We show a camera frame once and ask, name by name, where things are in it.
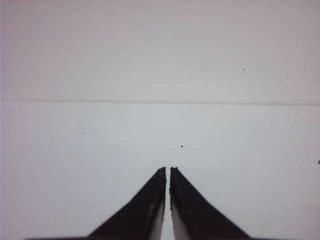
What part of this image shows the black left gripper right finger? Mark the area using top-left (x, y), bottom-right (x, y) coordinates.
top-left (169, 167), bottom-right (250, 238)

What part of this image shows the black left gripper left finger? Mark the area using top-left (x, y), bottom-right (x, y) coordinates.
top-left (87, 166), bottom-right (167, 239)

